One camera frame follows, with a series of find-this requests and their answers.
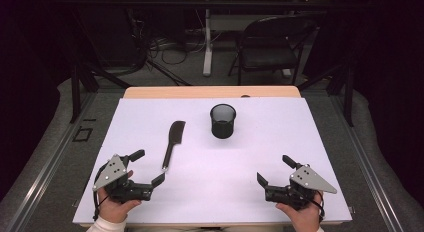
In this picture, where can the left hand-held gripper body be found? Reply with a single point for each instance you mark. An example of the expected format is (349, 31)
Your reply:
(116, 188)

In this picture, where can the white table board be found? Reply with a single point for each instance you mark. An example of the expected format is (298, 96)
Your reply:
(213, 178)

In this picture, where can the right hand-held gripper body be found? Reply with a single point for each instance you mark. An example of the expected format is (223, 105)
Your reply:
(306, 180)

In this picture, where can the metal floor rail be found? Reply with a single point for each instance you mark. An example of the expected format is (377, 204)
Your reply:
(366, 165)
(43, 172)

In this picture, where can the black comb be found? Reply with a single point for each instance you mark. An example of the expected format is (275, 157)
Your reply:
(175, 135)

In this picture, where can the person's left hand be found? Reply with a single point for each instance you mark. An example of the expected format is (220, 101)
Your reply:
(115, 210)

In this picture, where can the person's right hand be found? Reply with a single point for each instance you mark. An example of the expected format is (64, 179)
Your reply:
(303, 218)

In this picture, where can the black mesh cup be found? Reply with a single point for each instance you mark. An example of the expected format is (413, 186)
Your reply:
(222, 123)

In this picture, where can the wooden table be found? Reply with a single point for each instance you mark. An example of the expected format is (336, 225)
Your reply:
(200, 92)

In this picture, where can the wooden desk with white legs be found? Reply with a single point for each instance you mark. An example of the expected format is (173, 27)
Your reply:
(208, 52)

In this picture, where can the black folding chair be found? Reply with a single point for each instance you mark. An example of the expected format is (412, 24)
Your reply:
(270, 55)

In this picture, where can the black metal stand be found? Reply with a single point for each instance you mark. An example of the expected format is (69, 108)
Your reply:
(76, 92)
(348, 98)

